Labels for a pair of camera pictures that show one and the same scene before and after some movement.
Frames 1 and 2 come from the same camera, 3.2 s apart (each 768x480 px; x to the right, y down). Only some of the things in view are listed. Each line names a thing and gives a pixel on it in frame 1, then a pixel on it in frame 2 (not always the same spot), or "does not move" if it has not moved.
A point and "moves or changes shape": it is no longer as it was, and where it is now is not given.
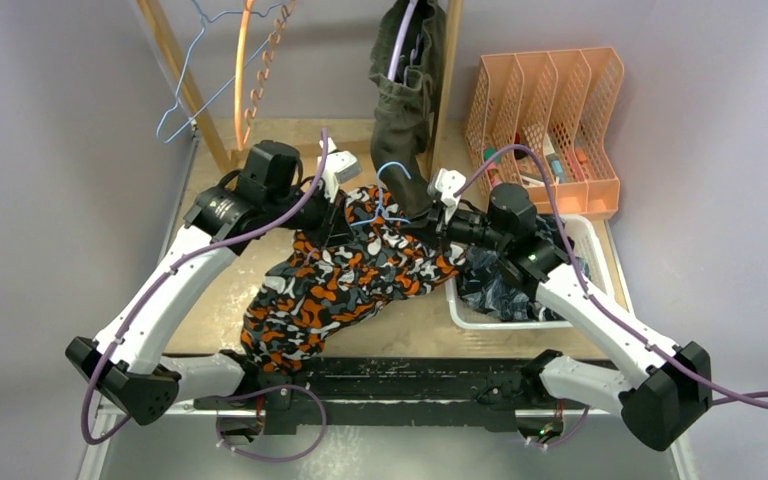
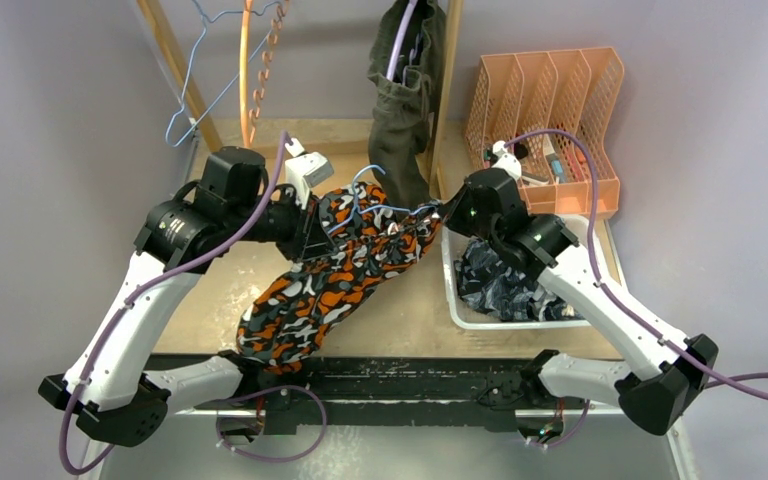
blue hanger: x=379 y=210 moves or changes shape
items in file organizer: x=535 y=176 does not move
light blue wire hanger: x=275 y=31 moves or changes shape
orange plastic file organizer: x=558 y=105 does not move
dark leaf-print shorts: x=485 y=283 does not move
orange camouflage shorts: x=378 y=252 moves or changes shape
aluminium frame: x=194 y=445 does not move
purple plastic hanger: x=399 y=39 does not move
